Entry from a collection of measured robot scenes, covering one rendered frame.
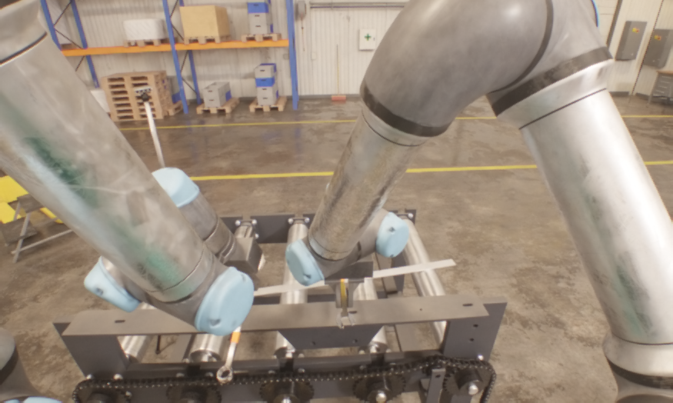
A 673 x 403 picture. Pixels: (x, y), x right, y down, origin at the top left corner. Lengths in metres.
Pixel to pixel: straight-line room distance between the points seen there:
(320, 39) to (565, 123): 9.44
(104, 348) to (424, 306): 0.96
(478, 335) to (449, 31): 1.03
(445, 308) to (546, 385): 1.56
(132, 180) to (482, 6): 0.29
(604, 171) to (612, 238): 0.06
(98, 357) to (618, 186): 1.31
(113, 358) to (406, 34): 1.22
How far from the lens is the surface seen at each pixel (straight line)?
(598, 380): 2.71
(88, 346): 1.30
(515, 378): 2.48
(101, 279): 0.49
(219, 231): 0.57
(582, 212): 0.39
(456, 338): 1.18
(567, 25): 0.37
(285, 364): 1.22
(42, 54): 0.27
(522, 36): 0.31
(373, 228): 0.59
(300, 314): 0.99
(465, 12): 0.29
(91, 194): 0.28
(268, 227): 1.95
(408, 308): 1.02
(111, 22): 11.07
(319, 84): 9.82
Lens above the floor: 1.89
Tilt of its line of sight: 27 degrees down
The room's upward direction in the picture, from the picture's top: 1 degrees counter-clockwise
